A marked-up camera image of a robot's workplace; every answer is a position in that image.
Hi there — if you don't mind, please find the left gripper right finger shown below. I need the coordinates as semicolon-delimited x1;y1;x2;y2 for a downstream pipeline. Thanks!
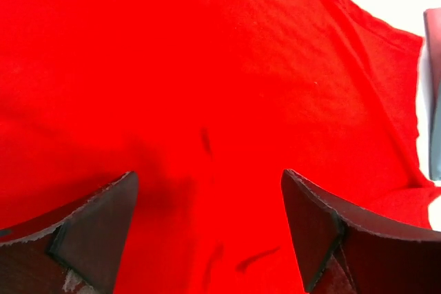
281;169;440;293

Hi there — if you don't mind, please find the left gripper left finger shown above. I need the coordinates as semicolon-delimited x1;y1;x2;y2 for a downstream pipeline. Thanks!
1;172;139;293

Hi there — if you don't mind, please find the red t shirt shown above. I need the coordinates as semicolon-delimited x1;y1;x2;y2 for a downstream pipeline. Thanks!
1;0;440;293

